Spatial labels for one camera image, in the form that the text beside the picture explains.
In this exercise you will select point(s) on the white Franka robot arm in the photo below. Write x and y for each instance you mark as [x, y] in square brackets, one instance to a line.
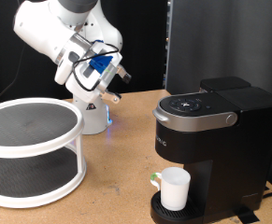
[42, 28]

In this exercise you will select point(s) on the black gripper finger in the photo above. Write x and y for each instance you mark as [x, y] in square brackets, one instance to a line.
[124, 75]
[112, 97]

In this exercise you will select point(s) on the black Keurig coffee machine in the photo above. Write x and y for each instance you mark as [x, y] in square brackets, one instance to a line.
[229, 149]

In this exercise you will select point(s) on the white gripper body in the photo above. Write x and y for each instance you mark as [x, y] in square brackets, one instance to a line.
[110, 74]

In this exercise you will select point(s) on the white two-tier turntable shelf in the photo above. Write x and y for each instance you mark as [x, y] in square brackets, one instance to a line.
[29, 124]

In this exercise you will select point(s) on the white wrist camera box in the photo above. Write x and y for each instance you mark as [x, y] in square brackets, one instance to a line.
[62, 71]

